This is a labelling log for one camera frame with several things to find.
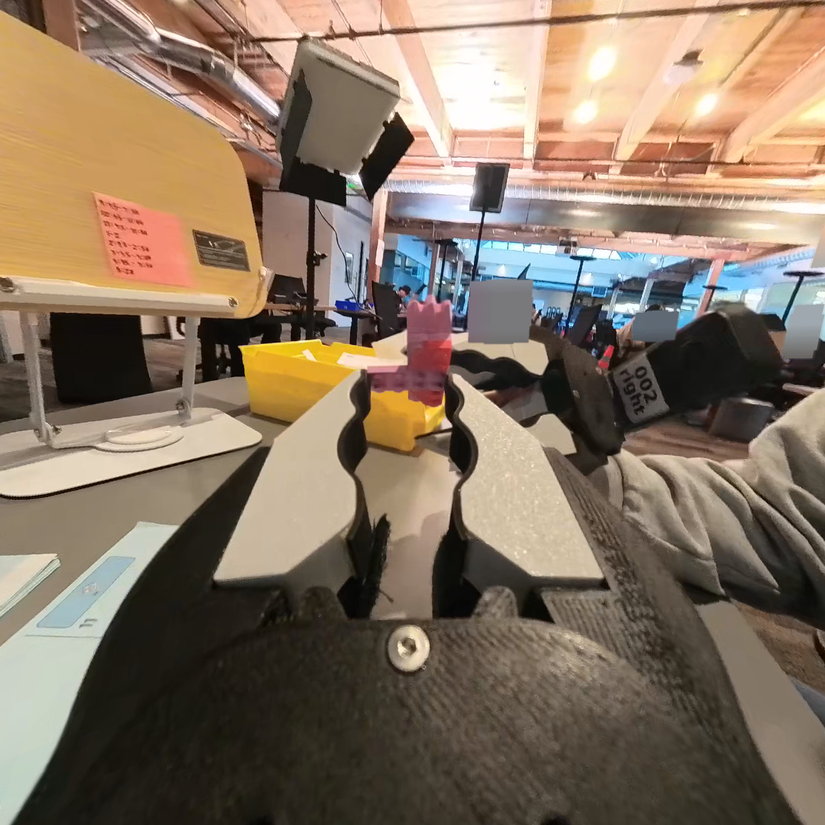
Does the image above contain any wooden top white stand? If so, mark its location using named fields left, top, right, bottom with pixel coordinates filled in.
left=0, top=12, right=268, bottom=498

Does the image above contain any black overhead cable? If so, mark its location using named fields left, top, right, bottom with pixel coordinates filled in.
left=248, top=0, right=825, bottom=45

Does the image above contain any pink brick assembly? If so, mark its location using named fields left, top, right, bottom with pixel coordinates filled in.
left=366, top=298, right=453, bottom=408

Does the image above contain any studio light on black stand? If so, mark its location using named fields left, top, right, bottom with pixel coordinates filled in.
left=276, top=37, right=415, bottom=340

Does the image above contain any open pale blue instruction booklet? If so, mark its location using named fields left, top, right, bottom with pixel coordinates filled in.
left=0, top=522, right=180, bottom=825

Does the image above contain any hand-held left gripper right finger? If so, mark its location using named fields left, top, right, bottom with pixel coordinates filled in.
left=446, top=374, right=607, bottom=593

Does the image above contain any black label plate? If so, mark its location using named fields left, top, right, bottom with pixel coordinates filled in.
left=191, top=229, right=251, bottom=272

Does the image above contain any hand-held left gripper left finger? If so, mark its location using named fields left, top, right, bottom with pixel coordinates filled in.
left=211, top=371, right=370, bottom=590

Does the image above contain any person's right forearm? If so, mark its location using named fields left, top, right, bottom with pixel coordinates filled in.
left=590, top=385, right=825, bottom=621

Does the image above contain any pink sticky note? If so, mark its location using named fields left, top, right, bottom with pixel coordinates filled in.
left=93, top=191, right=193, bottom=288

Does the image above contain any white printed paper sheet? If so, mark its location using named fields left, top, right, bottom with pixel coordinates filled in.
left=284, top=347, right=376, bottom=370

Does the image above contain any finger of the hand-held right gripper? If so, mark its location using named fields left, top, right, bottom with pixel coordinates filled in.
left=479, top=380, right=579, bottom=456
left=373, top=330, right=550, bottom=388

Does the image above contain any shallow yellow plastic bin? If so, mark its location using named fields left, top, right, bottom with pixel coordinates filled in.
left=240, top=340, right=447, bottom=453

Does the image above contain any black panel on stand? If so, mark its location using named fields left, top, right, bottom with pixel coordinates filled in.
left=468, top=162, right=511, bottom=282

